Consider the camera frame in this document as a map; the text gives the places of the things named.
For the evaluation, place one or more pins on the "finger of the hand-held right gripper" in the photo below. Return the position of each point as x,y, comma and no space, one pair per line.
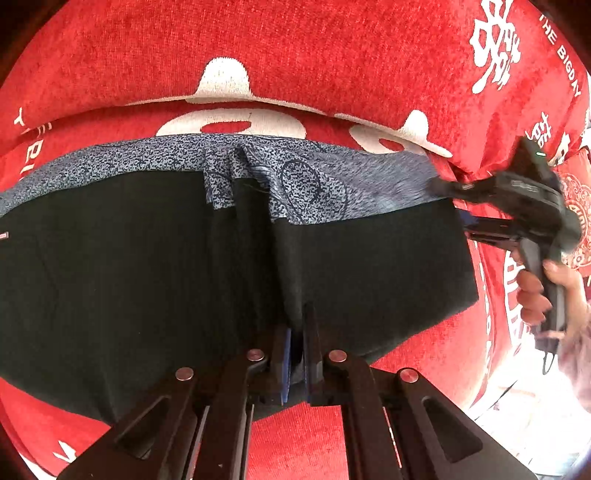
461,189
489,230

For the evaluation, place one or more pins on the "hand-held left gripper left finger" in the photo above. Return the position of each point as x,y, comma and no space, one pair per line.
286,364

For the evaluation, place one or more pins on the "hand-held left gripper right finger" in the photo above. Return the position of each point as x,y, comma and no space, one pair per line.
311,350

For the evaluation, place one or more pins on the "black pants with blue-grey trim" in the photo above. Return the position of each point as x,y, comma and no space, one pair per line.
115,277

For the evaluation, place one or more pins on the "person's right forearm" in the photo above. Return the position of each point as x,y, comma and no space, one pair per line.
577,360

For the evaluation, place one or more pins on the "person's right hand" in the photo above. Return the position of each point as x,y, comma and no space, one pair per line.
533,300

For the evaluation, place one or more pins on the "red embroidered cushion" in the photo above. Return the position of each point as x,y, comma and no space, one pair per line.
579,198

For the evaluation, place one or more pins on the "red printed sofa cover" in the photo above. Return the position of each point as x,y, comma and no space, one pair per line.
323,55

